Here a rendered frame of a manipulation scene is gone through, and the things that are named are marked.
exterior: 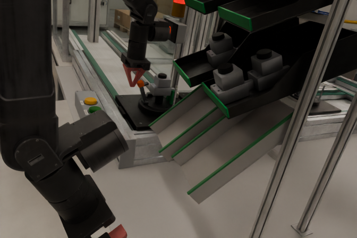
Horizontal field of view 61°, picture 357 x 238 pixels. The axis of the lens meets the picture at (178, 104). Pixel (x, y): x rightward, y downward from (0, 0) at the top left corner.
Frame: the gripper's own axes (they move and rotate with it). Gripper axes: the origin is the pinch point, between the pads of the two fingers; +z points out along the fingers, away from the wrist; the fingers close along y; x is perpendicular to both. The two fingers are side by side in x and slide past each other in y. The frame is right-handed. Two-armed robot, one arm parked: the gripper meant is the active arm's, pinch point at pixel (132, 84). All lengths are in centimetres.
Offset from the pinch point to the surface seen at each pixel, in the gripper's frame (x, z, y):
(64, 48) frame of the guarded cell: 10, 13, 81
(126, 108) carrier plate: 0.8, 8.9, 0.2
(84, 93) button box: 11.6, 10.2, 15.7
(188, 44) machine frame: -64, 5, 77
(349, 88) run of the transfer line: -153, 12, 20
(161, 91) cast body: -9.7, 1.4, -2.6
